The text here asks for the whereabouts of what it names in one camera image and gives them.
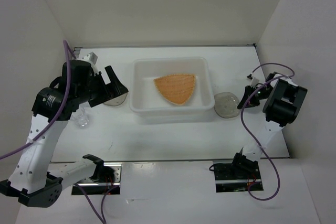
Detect aluminium table edge rail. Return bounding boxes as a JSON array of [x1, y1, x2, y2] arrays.
[[40, 40, 83, 159]]

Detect translucent plastic bin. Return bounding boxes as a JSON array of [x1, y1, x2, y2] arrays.
[[129, 57, 215, 116]]

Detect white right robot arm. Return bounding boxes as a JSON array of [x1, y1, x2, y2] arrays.
[[106, 62, 307, 178]]

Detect smoky glass plate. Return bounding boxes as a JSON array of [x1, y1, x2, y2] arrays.
[[214, 92, 240, 119], [103, 93, 128, 106]]

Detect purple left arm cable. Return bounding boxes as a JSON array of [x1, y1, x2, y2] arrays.
[[0, 39, 78, 159]]

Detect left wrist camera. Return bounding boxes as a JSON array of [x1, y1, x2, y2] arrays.
[[79, 52, 98, 72]]

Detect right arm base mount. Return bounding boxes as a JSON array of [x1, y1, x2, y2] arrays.
[[208, 161, 264, 193]]

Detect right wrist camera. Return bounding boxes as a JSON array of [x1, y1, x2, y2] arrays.
[[247, 73, 259, 88]]

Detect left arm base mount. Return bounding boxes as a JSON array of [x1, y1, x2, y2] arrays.
[[77, 162, 122, 196]]

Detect clear plastic cup near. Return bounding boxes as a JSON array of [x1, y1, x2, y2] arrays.
[[70, 107, 89, 128]]

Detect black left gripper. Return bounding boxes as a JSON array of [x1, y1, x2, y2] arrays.
[[77, 65, 128, 107]]

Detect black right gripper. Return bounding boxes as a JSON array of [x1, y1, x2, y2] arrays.
[[238, 84, 273, 109]]

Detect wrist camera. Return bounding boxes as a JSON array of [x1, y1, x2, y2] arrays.
[[247, 73, 259, 88], [79, 52, 98, 72]]

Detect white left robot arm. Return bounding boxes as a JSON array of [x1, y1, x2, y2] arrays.
[[1, 60, 128, 208]]

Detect woven bamboo fan tray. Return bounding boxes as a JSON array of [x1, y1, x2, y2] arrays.
[[153, 73, 196, 105]]

